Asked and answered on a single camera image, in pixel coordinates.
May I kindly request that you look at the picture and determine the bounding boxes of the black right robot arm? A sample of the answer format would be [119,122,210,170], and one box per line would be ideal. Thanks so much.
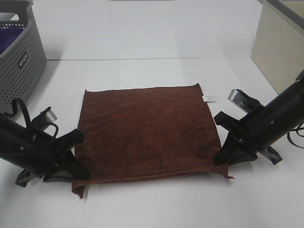
[213,73,304,166]

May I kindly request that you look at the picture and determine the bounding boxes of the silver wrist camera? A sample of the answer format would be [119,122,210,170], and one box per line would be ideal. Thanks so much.
[228,89,261,114]
[41,107,57,123]

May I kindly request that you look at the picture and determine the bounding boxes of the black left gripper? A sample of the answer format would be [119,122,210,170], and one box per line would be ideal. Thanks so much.
[0,116,90,187]

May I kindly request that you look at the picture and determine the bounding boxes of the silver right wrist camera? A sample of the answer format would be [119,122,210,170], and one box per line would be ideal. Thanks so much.
[228,89,261,114]

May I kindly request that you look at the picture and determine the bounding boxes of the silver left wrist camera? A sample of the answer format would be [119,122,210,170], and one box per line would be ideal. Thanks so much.
[41,107,57,123]

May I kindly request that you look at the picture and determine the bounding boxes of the brown towel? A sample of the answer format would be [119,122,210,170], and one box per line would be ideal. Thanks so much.
[72,84,229,198]

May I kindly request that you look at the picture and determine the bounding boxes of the beige storage bin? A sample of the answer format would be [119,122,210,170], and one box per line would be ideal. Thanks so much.
[251,0,304,93]

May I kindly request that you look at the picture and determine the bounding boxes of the grey perforated laundry basket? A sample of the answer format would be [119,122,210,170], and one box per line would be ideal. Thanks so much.
[0,0,46,113]

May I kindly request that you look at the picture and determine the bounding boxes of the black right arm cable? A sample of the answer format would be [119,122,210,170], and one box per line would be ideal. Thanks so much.
[286,127,304,149]

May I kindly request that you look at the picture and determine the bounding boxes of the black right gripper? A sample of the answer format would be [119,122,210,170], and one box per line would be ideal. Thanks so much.
[214,107,283,166]

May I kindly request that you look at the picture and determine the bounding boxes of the purple cloth in basket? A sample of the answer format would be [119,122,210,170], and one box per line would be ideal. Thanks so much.
[0,26,24,54]

